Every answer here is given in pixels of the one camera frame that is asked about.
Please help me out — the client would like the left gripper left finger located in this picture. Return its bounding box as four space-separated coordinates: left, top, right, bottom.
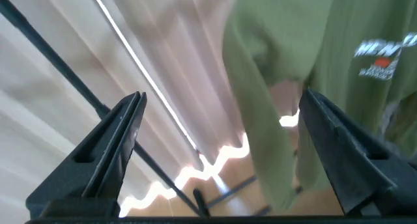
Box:
25 91 148 218

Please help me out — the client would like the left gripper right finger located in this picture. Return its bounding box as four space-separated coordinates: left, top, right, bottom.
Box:
298 89 417 217

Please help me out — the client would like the green long-sleeved shirt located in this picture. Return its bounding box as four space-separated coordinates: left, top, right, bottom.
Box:
222 0 417 212

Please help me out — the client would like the black clothes rack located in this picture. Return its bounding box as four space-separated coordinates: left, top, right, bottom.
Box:
0 0 304 217

